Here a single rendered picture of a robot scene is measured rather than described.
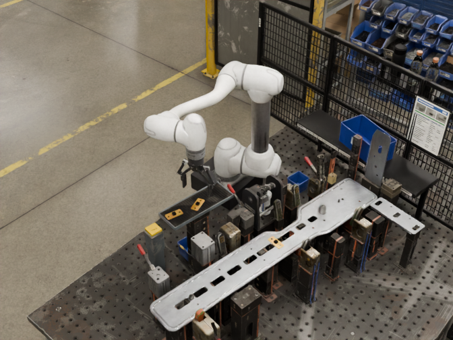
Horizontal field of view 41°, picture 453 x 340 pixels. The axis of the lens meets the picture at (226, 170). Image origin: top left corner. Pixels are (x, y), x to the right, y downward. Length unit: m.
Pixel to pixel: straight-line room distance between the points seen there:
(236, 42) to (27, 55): 2.37
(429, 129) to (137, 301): 1.79
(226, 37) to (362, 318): 3.48
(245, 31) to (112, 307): 3.27
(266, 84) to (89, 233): 2.07
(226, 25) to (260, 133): 2.69
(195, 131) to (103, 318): 1.09
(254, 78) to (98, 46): 4.05
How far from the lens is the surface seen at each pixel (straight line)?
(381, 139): 3.25
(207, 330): 2.59
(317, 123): 3.76
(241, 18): 5.66
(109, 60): 6.60
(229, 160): 3.46
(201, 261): 2.89
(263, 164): 3.40
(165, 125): 2.67
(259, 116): 3.19
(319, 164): 3.21
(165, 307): 2.75
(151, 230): 2.85
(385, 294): 3.27
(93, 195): 4.84
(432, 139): 3.42
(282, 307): 3.14
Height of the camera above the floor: 3.18
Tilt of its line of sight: 40 degrees down
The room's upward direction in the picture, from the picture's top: straight up
